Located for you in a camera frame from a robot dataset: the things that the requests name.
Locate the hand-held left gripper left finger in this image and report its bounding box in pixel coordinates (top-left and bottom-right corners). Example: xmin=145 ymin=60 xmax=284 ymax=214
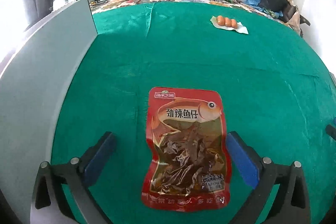
xmin=31 ymin=131 xmax=117 ymax=224

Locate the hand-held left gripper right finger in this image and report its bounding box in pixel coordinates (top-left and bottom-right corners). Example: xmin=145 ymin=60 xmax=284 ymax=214
xmin=226 ymin=131 xmax=311 ymax=224

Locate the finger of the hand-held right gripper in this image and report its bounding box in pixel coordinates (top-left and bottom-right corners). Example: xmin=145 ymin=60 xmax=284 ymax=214
xmin=325 ymin=124 xmax=336 ymax=141

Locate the red fish snack packet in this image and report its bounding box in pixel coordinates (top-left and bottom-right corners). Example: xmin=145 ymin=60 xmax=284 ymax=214
xmin=141 ymin=87 xmax=232 ymax=212

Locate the white cardboard box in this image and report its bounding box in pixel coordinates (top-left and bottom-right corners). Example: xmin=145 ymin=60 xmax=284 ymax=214
xmin=0 ymin=0 xmax=98 ymax=224

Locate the green blanket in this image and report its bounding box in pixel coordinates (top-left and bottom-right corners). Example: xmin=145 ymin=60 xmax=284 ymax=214
xmin=51 ymin=0 xmax=336 ymax=224

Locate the dark chair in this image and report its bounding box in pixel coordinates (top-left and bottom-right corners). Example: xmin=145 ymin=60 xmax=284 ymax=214
xmin=285 ymin=4 xmax=311 ymax=38

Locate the clear packet of brown eggs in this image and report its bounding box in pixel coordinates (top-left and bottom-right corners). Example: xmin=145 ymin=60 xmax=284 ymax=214
xmin=210 ymin=15 xmax=249 ymax=35

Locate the floral bedsheet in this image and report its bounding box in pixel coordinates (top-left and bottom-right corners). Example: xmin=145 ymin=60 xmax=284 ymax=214
xmin=89 ymin=0 xmax=289 ymax=20

